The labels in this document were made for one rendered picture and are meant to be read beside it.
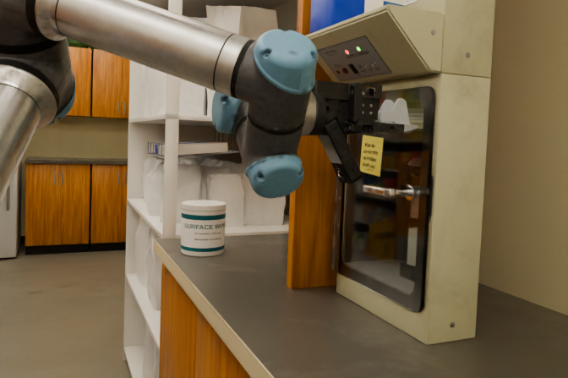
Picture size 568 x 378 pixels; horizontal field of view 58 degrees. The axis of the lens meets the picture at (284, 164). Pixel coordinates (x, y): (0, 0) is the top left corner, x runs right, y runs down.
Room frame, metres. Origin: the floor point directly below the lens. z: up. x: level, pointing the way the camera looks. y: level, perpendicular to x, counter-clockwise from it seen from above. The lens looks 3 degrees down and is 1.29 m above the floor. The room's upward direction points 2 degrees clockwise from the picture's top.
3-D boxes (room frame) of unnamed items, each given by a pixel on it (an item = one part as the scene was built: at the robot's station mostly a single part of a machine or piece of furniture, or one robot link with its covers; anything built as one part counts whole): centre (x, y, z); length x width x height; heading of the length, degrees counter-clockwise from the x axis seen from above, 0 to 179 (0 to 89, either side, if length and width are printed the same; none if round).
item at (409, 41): (1.00, -0.14, 1.46); 0.32 x 0.11 x 0.10; 24
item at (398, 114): (0.88, -0.20, 1.34); 0.09 x 0.03 x 0.06; 114
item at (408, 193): (0.94, -0.19, 1.20); 0.10 x 0.05 x 0.03; 24
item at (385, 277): (1.02, -0.19, 1.19); 0.30 x 0.01 x 0.40; 24
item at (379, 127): (0.85, -0.16, 1.31); 0.09 x 0.05 x 0.02; 114
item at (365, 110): (0.85, -0.09, 1.34); 0.12 x 0.08 x 0.09; 114
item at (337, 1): (1.08, -0.11, 1.56); 0.10 x 0.10 x 0.09; 24
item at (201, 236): (1.52, 0.23, 1.02); 0.13 x 0.13 x 0.15
